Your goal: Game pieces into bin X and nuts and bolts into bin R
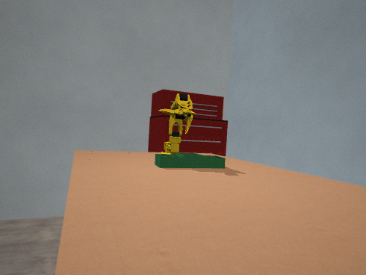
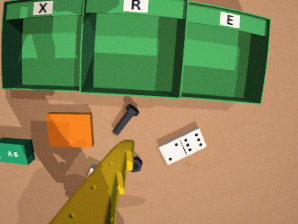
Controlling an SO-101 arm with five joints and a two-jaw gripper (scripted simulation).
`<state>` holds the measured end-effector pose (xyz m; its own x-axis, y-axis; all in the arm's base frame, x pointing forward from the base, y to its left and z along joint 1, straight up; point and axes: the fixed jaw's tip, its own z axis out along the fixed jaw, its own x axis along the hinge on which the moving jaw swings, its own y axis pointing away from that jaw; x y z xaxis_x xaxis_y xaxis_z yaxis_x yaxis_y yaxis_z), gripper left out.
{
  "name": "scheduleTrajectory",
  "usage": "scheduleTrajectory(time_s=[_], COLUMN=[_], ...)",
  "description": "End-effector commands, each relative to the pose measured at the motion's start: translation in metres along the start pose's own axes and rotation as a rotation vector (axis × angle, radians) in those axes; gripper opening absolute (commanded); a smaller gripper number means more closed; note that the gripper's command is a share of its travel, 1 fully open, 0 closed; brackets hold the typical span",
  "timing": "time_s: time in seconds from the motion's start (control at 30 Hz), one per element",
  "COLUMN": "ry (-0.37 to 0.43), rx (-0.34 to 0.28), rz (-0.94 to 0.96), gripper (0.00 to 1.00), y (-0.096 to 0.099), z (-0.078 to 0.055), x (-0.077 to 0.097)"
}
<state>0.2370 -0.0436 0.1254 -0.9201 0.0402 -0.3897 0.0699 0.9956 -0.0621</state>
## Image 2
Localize white domino with black pips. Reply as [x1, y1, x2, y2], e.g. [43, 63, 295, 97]
[158, 127, 207, 165]

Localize orange square pad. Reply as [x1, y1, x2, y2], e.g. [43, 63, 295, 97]
[46, 112, 94, 148]

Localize green rack of three bins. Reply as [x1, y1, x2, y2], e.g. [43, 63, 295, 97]
[1, 0, 271, 105]

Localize dark grey hex nut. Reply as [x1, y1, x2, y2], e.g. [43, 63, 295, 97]
[130, 156, 142, 173]

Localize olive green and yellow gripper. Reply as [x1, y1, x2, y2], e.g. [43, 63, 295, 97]
[49, 140, 135, 224]

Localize black bolt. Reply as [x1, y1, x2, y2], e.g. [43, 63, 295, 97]
[112, 104, 140, 135]

